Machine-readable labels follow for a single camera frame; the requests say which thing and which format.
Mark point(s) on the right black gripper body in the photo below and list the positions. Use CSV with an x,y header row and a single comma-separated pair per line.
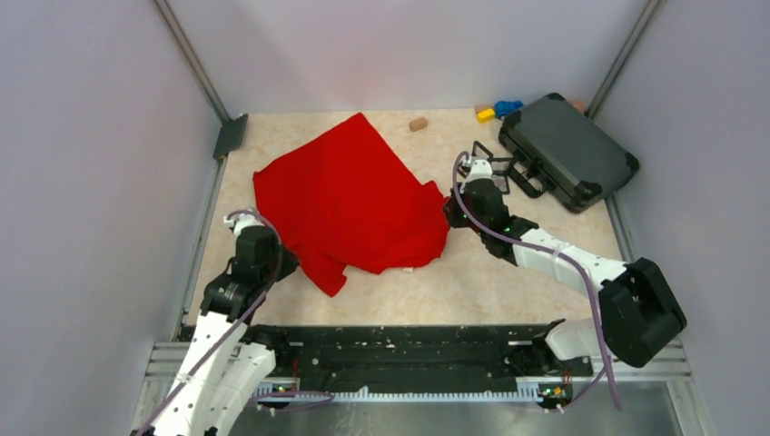
x,y
459,218

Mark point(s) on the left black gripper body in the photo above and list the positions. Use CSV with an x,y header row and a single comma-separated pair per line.
x,y
281,265

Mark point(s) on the red t-shirt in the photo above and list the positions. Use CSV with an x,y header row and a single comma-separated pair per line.
x,y
346,199

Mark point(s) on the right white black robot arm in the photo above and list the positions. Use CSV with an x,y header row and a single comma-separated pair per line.
x,y
634,312

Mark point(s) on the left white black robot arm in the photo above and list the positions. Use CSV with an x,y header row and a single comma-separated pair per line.
x,y
220,371

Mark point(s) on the open black brooch box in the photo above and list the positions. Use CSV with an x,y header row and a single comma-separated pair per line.
x,y
478,150

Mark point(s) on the brown wooden block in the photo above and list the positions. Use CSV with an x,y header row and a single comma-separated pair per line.
x,y
418,124

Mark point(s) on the yellow toy block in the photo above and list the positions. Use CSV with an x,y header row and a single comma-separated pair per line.
x,y
485,115

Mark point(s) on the tan toy block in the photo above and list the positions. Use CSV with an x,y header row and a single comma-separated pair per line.
x,y
482,107

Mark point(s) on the dark grey carrying case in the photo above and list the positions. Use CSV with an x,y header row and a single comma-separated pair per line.
x,y
556,149

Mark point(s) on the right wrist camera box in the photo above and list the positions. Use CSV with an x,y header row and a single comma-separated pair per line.
x,y
475,168

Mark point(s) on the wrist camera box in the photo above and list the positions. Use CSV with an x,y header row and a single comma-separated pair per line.
x,y
238,221
475,168

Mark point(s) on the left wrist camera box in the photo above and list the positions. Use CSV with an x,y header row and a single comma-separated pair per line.
x,y
238,221

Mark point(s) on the black corner bracket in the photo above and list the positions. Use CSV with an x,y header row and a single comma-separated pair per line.
x,y
231,136

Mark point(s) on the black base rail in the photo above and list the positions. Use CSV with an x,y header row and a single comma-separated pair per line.
x,y
414,359

